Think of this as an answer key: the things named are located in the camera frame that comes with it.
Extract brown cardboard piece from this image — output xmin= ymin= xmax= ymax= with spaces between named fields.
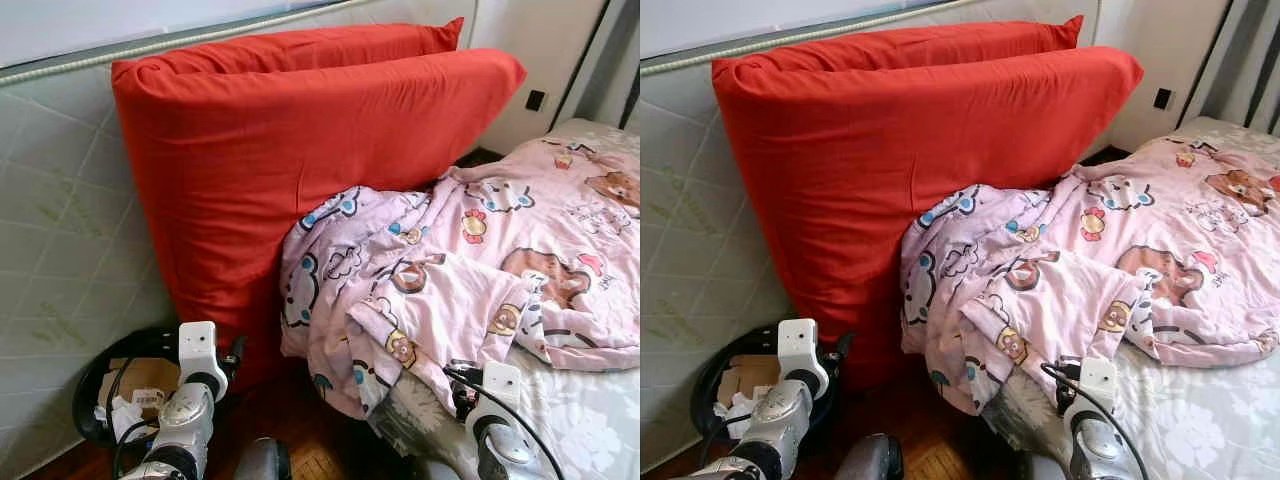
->
xmin=717 ymin=354 xmax=787 ymax=407
xmin=97 ymin=356 xmax=182 ymax=417

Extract silver left robot leg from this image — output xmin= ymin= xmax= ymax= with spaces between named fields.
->
xmin=834 ymin=431 xmax=907 ymax=480
xmin=231 ymin=436 xmax=294 ymax=480

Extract white crumpled tissue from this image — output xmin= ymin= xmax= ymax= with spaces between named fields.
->
xmin=99 ymin=394 xmax=152 ymax=442
xmin=714 ymin=391 xmax=762 ymax=437

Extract bed with beige floral sheet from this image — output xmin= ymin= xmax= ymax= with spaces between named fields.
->
xmin=984 ymin=114 xmax=1280 ymax=480
xmin=369 ymin=117 xmax=641 ymax=480

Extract black rubbish bin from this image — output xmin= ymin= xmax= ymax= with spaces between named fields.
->
xmin=71 ymin=324 xmax=252 ymax=452
xmin=689 ymin=324 xmax=852 ymax=452

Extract pink cartoon blanket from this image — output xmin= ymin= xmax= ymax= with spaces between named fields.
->
xmin=277 ymin=134 xmax=641 ymax=422
xmin=897 ymin=134 xmax=1280 ymax=417

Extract large red fabric cushion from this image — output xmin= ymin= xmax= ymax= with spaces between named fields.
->
xmin=711 ymin=44 xmax=1145 ymax=390
xmin=109 ymin=46 xmax=529 ymax=387

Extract grey curtain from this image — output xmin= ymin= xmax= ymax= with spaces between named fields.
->
xmin=554 ymin=0 xmax=641 ymax=127
xmin=1184 ymin=0 xmax=1280 ymax=127

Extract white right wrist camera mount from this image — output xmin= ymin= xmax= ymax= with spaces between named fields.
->
xmin=1078 ymin=358 xmax=1120 ymax=417
xmin=480 ymin=362 xmax=525 ymax=422

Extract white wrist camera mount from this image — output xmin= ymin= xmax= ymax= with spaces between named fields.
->
xmin=480 ymin=362 xmax=525 ymax=422
xmin=178 ymin=321 xmax=220 ymax=380
xmin=778 ymin=318 xmax=824 ymax=377
xmin=1078 ymin=358 xmax=1120 ymax=417

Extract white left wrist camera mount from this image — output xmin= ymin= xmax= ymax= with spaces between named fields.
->
xmin=778 ymin=318 xmax=824 ymax=377
xmin=178 ymin=321 xmax=220 ymax=380

